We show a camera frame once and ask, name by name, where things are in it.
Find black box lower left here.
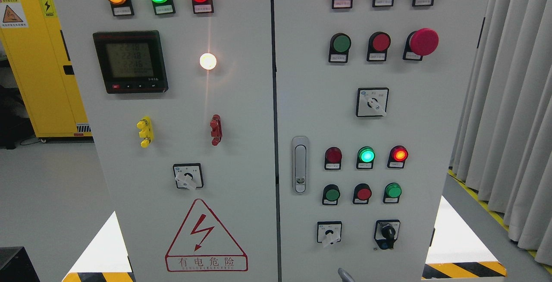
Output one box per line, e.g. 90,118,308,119
0,247,28,282

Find left door rotary switch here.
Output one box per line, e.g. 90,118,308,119
172,163,204,190

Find red push button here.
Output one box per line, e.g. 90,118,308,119
366,31,391,62
352,183,372,205

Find green start push button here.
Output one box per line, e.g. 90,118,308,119
322,184,341,205

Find black digital power meter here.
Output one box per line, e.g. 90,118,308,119
93,30,168,94

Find upper right rotary switch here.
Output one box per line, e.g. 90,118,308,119
355,88,389,117

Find grey curtain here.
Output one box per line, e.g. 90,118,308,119
451,0,552,265

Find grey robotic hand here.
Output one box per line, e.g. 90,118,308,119
338,268,355,282

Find green push button upper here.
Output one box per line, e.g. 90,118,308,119
329,33,351,63

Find lower left red indicator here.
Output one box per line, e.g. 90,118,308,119
324,147,342,170

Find yellow terminal block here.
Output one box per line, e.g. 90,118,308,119
136,116,154,148

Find red terminal block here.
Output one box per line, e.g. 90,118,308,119
210,114,223,146

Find lower middle green indicator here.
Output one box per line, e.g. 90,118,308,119
356,146,375,170

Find lower right red indicator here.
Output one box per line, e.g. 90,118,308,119
387,146,408,169

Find black knob selector switch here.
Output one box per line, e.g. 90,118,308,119
374,219,401,250

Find yellow safety storage cabinet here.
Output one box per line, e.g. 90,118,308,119
1,0,91,141

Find lower red push button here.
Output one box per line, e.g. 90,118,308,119
352,183,372,205

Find white lit indicator light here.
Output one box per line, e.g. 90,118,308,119
199,52,217,71

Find lower white rotary switch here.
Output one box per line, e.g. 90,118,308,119
316,221,342,248

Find grey electrical control cabinet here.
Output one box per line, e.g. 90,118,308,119
55,0,488,282

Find grey cabinet door handle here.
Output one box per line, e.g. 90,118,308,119
291,136,309,194

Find red emergency stop button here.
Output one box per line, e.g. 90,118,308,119
402,27,439,61

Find red push button upper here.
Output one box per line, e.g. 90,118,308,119
366,31,391,62

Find red electrical hazard sticker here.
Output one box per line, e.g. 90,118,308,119
164,199,248,272

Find lower right green button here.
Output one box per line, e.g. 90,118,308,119
382,182,402,204

